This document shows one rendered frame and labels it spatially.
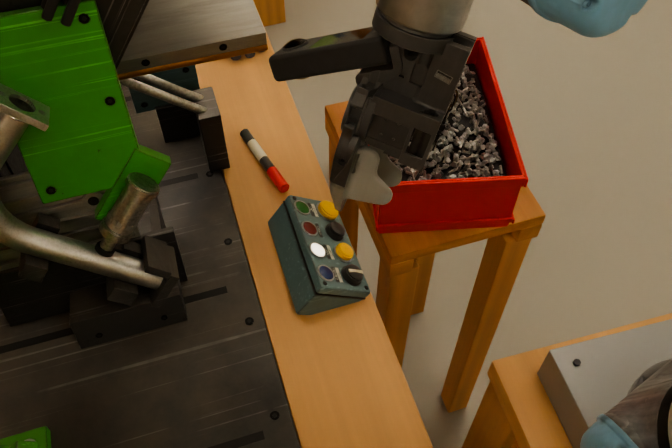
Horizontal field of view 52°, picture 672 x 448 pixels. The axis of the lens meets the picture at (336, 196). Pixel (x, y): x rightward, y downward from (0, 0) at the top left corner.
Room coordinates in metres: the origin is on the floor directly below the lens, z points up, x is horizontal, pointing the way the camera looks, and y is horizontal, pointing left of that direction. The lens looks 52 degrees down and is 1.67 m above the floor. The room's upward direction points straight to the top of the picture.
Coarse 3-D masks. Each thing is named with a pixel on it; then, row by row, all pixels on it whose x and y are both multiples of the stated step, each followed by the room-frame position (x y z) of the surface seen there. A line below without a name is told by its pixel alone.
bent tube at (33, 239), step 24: (0, 96) 0.47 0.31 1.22; (24, 96) 0.49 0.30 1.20; (0, 120) 0.46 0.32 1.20; (24, 120) 0.46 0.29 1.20; (48, 120) 0.47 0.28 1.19; (0, 144) 0.45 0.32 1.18; (0, 168) 0.45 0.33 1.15; (0, 216) 0.42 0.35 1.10; (0, 240) 0.41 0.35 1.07; (24, 240) 0.42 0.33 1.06; (48, 240) 0.43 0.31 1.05; (72, 240) 0.44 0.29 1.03; (72, 264) 0.42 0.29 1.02; (96, 264) 0.42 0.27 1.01; (120, 264) 0.43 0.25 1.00
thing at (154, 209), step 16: (160, 224) 0.50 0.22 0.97; (176, 240) 0.49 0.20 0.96; (176, 256) 0.48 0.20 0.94; (0, 272) 0.43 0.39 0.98; (16, 272) 0.43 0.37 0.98; (48, 272) 0.44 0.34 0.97; (64, 272) 0.44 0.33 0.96; (80, 272) 0.45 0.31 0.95; (0, 288) 0.42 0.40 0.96; (16, 288) 0.42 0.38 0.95; (32, 288) 0.43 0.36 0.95; (48, 288) 0.43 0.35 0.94; (64, 288) 0.43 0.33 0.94; (80, 288) 0.44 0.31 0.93; (0, 304) 0.41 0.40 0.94; (16, 304) 0.41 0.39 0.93; (32, 304) 0.42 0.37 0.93; (48, 304) 0.42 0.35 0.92; (64, 304) 0.43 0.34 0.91; (16, 320) 0.41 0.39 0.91; (32, 320) 0.41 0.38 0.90
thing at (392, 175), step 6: (360, 138) 0.45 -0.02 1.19; (360, 144) 0.44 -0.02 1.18; (366, 144) 0.45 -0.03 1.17; (378, 150) 0.45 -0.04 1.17; (384, 156) 0.44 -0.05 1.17; (384, 162) 0.44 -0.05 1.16; (390, 162) 0.44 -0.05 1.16; (378, 168) 0.44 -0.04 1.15; (384, 168) 0.44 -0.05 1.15; (390, 168) 0.44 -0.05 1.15; (396, 168) 0.44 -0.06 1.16; (378, 174) 0.44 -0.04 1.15; (384, 174) 0.44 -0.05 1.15; (390, 174) 0.44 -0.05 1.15; (396, 174) 0.44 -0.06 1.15; (384, 180) 0.43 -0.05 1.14; (390, 180) 0.43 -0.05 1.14; (396, 180) 0.43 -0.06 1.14; (390, 186) 0.43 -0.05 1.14
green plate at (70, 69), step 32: (0, 32) 0.51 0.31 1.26; (32, 32) 0.52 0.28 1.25; (64, 32) 0.53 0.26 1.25; (96, 32) 0.54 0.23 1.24; (0, 64) 0.50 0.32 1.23; (32, 64) 0.51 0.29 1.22; (64, 64) 0.52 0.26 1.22; (96, 64) 0.52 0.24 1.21; (32, 96) 0.50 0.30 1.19; (64, 96) 0.51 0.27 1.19; (96, 96) 0.51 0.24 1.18; (32, 128) 0.49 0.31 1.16; (64, 128) 0.49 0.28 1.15; (96, 128) 0.50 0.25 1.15; (128, 128) 0.51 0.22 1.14; (32, 160) 0.48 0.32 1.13; (64, 160) 0.48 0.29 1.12; (96, 160) 0.49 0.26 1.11; (64, 192) 0.47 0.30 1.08
